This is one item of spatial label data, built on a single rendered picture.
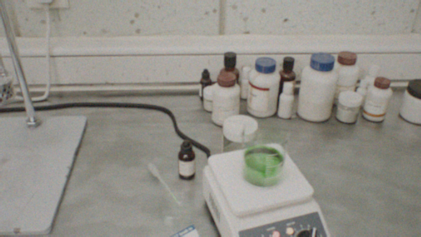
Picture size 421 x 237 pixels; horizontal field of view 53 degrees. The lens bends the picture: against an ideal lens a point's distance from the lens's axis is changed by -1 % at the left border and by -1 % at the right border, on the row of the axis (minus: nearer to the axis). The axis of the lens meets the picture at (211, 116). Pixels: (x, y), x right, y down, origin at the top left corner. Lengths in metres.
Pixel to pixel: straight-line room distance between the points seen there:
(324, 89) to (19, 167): 0.58
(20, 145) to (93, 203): 0.21
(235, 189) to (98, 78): 0.50
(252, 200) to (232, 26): 0.49
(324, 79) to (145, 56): 0.38
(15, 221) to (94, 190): 0.13
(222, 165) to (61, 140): 0.34
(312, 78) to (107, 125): 0.42
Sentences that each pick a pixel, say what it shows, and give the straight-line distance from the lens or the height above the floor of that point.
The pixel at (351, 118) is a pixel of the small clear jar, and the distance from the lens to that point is 0.90.
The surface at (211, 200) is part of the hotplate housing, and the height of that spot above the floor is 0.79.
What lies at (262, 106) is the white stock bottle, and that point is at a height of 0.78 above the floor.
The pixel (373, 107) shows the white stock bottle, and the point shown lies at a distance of 0.91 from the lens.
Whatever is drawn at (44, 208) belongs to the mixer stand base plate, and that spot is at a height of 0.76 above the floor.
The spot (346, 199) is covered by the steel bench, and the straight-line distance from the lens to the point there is 0.73.
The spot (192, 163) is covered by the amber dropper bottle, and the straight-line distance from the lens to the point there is 0.71.
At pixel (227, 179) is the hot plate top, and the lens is 0.59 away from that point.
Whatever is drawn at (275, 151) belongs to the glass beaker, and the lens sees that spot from 0.54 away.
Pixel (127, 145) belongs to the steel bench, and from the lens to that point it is 0.81.
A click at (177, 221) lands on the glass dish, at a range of 0.64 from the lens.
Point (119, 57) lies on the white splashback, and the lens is 0.94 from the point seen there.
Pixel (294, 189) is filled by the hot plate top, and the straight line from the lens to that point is 0.59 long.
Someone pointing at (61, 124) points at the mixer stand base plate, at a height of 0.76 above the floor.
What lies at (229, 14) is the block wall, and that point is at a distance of 0.95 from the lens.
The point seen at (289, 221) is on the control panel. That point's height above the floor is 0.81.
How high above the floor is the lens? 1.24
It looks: 34 degrees down
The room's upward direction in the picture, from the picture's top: 1 degrees clockwise
